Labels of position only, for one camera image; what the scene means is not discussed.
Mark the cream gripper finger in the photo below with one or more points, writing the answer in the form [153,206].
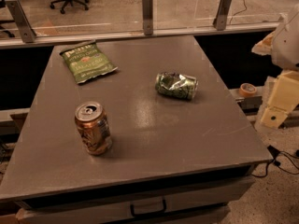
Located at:
[264,47]
[284,98]

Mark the crushed green soda can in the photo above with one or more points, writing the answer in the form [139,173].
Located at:
[176,85]

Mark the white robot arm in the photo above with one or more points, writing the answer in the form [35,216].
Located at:
[283,47]

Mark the orange soda can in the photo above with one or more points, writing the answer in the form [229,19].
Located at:
[92,125]

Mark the roll of tan tape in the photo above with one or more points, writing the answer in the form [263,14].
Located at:
[247,90]

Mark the grey table drawer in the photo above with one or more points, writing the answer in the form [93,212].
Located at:
[207,205]

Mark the green jalapeno chip bag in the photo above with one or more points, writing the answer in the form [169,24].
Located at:
[86,61]

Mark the right metal glass bracket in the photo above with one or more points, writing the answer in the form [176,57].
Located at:
[220,20]

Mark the metal glass bracket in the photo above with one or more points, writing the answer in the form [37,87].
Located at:
[26,31]
[147,13]
[220,20]

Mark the middle metal glass bracket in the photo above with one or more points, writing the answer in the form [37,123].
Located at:
[147,13]

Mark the black drawer handle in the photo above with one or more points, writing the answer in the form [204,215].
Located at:
[147,208]

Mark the left metal glass bracket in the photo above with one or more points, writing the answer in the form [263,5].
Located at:
[26,31]

